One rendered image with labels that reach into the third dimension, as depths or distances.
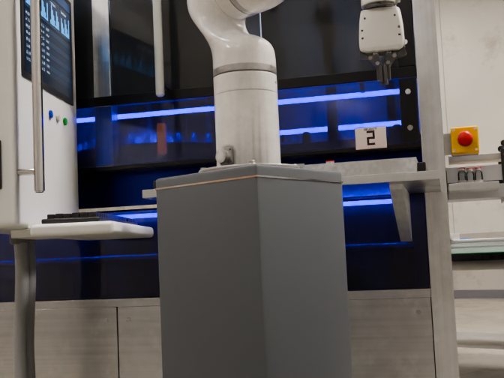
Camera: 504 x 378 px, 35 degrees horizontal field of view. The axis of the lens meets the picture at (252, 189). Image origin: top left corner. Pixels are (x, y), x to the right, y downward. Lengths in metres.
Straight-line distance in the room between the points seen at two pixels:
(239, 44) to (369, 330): 1.02
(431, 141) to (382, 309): 0.48
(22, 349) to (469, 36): 10.03
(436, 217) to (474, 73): 9.43
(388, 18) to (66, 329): 1.32
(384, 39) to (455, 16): 10.05
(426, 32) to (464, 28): 9.51
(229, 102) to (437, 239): 0.92
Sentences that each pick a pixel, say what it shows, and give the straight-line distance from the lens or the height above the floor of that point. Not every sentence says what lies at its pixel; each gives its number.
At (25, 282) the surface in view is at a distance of 2.23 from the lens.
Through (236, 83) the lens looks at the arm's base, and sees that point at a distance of 1.44.
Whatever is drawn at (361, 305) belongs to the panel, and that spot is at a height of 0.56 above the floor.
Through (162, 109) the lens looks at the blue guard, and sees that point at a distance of 2.36.
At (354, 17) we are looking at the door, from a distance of 2.30.
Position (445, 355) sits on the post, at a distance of 2.20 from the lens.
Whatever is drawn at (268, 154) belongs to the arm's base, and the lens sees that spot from 1.43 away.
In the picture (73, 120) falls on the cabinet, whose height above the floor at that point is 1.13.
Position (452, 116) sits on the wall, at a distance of 11.62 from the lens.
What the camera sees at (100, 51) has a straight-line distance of 2.48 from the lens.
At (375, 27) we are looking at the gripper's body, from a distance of 1.83.
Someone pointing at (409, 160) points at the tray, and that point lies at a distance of 1.82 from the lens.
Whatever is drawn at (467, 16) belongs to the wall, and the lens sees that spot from 11.78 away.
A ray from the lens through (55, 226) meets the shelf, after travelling 1.88.
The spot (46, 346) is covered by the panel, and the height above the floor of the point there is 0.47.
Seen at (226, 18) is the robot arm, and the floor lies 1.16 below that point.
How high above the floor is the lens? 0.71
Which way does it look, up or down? 5 degrees up
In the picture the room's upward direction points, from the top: 3 degrees counter-clockwise
